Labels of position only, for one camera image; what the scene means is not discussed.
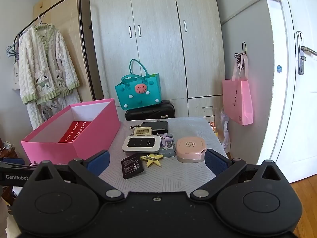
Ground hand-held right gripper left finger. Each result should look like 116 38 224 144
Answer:
33 150 125 202

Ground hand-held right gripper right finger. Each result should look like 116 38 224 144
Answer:
189 149 282 202

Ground pink round compact case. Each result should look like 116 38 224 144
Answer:
176 136 207 163

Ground pink cardboard box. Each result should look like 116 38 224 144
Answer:
21 98 121 165

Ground white mobile router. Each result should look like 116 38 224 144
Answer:
122 135 161 154

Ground grey device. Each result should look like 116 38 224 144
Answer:
158 134 177 158

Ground yellow starfish hair clip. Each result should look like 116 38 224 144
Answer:
140 153 164 167

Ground cream claw hair clip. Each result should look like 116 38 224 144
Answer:
134 126 152 136

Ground purple starfish hair clip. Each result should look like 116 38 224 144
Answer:
156 132 174 145

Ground brown wooden nightstand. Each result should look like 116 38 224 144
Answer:
0 141 25 165

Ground white plastic bag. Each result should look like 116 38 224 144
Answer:
220 108 231 154

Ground pink paper bag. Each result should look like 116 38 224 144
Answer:
222 53 253 126

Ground black rectangular device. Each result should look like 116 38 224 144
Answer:
141 121 169 135

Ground black suitcase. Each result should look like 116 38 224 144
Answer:
125 100 175 121

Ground teal felt handbag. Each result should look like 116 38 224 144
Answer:
115 59 162 111

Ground white door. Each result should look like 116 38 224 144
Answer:
258 0 317 176

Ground white tote bag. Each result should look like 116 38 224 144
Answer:
11 61 20 91

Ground white fleece robe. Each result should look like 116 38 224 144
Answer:
18 23 81 105

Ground black metal clothes rack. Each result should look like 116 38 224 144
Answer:
13 0 97 102

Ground light wooden wardrobe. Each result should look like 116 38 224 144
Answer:
86 0 226 119

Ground light wooden board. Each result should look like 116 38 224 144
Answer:
33 0 96 102

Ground black hair ties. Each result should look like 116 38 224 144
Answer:
235 42 248 69

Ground wire clothes hangers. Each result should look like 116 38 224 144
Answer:
6 42 20 59

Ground silver door handle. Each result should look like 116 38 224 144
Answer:
296 31 317 75

